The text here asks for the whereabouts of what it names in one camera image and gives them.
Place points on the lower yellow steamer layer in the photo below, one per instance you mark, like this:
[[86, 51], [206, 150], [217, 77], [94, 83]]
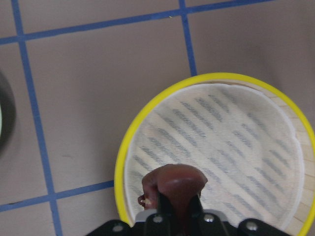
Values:
[[252, 142]]

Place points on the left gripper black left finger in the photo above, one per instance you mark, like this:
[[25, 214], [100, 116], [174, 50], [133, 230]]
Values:
[[159, 223]]

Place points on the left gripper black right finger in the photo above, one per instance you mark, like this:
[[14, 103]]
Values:
[[206, 222]]

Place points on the brown bun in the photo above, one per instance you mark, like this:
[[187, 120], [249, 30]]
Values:
[[179, 183]]

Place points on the light green plate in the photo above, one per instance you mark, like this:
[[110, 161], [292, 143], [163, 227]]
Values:
[[7, 111]]

